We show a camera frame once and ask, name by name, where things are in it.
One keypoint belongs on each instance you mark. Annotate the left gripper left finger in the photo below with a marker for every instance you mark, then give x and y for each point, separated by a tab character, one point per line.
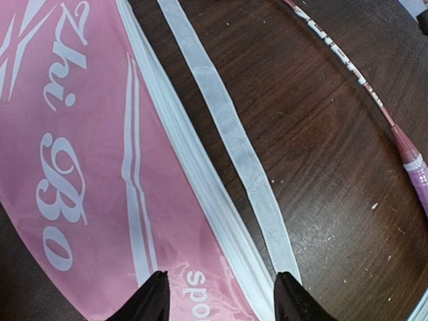
151	302

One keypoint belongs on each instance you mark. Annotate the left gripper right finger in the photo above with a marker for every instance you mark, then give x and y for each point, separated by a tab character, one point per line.
293	303

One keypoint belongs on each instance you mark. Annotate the pink racket bag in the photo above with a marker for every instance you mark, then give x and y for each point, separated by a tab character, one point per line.
103	175

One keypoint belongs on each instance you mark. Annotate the pink badminton racket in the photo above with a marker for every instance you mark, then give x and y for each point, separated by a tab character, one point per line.
413	161

